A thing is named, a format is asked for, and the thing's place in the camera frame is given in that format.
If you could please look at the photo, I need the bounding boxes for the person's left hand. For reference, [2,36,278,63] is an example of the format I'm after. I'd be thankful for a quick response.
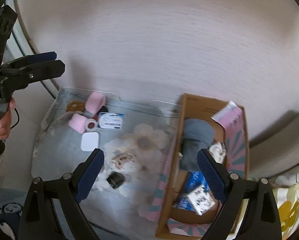
[0,97,16,140]

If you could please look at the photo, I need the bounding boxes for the small white tape roll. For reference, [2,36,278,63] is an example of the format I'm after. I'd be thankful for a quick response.
[86,118,98,131]

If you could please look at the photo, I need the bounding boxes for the brown plush toy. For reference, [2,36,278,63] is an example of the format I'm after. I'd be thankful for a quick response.
[66,101,86,114]

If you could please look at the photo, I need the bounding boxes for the yellow floral cushion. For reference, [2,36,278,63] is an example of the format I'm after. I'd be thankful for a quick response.
[272,180,299,240]

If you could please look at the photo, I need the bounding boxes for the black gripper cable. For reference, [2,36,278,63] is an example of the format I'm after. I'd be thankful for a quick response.
[9,107,20,130]

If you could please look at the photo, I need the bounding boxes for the white blue card package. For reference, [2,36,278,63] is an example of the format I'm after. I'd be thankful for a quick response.
[98,112,126,130]

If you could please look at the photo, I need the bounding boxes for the blue printed fleece cloth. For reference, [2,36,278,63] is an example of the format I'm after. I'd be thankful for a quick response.
[0,187,27,240]

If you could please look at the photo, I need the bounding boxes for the blue pack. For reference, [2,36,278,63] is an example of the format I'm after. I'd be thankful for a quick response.
[174,171,210,209]

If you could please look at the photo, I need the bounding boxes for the small black object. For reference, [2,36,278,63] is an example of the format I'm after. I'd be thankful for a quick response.
[106,171,125,189]

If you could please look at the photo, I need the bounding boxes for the beige sofa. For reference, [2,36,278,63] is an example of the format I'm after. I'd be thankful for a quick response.
[248,110,299,180]

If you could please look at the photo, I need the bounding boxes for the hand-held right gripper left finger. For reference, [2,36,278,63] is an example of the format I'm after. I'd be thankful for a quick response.
[19,148,105,240]

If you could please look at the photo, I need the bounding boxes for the white square pad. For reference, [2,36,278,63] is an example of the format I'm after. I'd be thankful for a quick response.
[81,132,100,152]

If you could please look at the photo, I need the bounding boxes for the grey cloth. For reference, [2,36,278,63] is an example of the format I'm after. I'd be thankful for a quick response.
[181,119,215,170]

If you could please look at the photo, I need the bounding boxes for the cardboard box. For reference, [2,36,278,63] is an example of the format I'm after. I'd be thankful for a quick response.
[156,93,250,239]

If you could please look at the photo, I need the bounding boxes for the white brown patterned item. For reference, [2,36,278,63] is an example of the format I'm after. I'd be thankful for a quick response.
[208,142,227,164]

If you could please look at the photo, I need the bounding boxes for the grey floral desktop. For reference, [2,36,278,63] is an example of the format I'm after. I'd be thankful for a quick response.
[31,87,185,240]

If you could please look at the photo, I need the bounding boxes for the pink fuzzy roll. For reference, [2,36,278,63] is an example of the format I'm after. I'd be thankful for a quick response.
[86,92,106,113]
[69,113,88,133]

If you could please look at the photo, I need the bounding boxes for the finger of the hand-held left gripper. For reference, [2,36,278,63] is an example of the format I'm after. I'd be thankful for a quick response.
[4,60,65,91]
[1,52,57,70]

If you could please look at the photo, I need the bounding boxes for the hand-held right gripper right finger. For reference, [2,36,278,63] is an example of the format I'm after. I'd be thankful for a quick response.
[197,148,282,240]

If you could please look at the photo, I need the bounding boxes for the pink white packet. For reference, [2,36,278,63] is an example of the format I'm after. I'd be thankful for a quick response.
[211,101,242,130]

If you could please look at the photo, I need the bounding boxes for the black white printed pack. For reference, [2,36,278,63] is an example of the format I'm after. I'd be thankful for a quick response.
[187,184,215,216]

